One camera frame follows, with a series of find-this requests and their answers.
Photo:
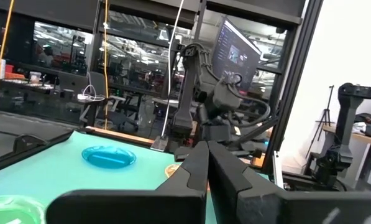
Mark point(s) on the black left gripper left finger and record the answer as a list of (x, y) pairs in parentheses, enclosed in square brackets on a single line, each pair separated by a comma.
[(172, 205)]

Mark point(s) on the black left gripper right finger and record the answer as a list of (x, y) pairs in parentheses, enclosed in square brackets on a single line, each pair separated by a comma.
[(253, 205)]

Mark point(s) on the orange transparent plastic plate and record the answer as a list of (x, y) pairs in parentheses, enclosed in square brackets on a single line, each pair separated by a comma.
[(171, 170)]

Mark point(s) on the blue transparent plastic plate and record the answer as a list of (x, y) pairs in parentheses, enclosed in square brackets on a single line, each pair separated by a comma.
[(108, 157)]

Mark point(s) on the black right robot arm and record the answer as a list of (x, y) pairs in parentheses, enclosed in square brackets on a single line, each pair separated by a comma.
[(188, 93)]

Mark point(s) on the black background robot arm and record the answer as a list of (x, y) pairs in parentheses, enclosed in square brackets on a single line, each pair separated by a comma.
[(346, 124)]

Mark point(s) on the black computer monitor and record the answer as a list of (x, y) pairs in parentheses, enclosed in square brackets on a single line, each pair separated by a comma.
[(235, 56)]

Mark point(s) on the black tripod stand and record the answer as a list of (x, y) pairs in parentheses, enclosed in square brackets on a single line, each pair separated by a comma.
[(325, 115)]

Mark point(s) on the green table mat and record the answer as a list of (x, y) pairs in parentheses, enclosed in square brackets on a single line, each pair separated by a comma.
[(64, 174)]

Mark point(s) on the wooden background table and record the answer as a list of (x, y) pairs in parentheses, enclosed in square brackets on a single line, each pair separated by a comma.
[(370, 141)]

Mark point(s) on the green transparent plastic plate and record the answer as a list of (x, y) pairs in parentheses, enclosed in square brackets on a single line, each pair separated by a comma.
[(8, 211)]

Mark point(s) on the cluttered background workbench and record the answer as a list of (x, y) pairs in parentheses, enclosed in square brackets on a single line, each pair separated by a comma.
[(33, 84)]

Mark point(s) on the black rig frame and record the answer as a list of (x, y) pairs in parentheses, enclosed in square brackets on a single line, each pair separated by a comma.
[(292, 81)]

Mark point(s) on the black table border rail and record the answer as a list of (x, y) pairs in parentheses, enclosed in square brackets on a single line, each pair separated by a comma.
[(26, 146)]

